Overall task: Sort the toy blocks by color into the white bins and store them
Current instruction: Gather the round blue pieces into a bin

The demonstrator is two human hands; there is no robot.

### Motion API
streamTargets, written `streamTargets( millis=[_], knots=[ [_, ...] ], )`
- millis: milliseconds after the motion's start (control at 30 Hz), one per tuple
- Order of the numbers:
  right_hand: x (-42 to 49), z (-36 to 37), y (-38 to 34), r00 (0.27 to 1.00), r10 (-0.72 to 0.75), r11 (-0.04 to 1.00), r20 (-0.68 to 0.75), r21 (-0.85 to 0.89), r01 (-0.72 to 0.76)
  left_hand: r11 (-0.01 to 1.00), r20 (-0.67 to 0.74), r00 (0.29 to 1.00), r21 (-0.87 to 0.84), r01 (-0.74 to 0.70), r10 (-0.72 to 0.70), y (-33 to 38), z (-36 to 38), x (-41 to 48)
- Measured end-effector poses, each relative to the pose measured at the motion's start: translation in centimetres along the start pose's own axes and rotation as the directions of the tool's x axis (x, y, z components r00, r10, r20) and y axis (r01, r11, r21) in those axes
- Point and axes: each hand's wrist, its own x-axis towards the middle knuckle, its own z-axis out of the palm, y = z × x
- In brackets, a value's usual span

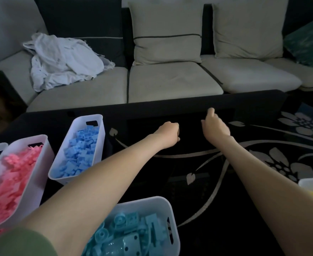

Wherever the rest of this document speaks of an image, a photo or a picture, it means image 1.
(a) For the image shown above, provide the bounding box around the person's left hand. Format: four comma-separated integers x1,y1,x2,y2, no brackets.
152,121,181,150

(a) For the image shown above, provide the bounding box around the person's right hand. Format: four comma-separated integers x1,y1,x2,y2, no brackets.
201,107,232,147

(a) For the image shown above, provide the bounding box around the person's left forearm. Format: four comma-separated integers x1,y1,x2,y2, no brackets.
20,135,168,256

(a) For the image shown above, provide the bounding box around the person's right forearm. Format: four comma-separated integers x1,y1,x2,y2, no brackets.
218,135,313,256

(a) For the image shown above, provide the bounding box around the grey sofa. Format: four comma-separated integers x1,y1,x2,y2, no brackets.
0,0,313,113

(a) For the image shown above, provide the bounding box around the beige back cushion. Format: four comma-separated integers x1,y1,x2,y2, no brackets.
212,0,290,61
128,1,204,66

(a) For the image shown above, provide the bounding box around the black glass coffee table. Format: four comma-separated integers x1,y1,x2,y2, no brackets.
0,90,313,256

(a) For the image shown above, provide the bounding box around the teal patterned cushion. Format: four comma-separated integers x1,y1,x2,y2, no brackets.
283,18,313,67

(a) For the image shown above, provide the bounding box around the crumpled white cloth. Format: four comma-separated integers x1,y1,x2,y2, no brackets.
23,32,116,93

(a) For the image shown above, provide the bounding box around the dark back cushion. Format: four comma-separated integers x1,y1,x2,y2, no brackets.
33,0,126,68

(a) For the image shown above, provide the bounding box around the green sleeve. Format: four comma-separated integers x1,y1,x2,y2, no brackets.
0,227,58,256

